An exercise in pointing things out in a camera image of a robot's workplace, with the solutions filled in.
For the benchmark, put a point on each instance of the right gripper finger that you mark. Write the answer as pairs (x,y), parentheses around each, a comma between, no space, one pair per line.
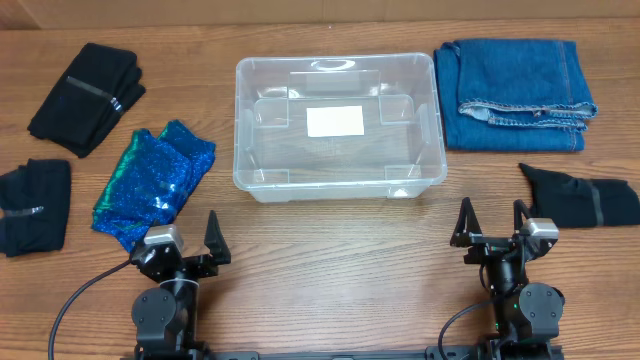
(521,214)
(467,231)

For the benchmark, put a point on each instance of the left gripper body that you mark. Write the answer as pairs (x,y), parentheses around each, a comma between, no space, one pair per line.
(189,261)

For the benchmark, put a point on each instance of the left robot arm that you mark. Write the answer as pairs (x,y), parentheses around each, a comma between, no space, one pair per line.
(165,316)

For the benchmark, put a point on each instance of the white label in bin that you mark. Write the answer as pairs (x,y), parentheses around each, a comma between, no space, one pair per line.
(335,121)

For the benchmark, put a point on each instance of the black garment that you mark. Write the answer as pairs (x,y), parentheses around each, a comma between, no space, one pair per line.
(573,202)
(35,206)
(89,99)

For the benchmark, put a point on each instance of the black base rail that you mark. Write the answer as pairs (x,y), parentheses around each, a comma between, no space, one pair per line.
(430,353)

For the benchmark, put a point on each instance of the clear plastic storage bin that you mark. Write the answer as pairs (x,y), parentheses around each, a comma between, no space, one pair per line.
(401,154)

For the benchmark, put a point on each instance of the blue green sequin garment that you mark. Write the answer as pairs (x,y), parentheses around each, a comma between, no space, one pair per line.
(152,182)

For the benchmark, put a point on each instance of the folded blue denim jeans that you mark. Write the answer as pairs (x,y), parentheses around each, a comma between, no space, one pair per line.
(513,95)

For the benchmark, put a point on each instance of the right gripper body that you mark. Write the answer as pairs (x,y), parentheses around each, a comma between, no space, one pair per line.
(487,247)

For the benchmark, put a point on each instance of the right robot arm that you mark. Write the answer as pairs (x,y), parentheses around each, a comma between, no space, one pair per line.
(527,314)

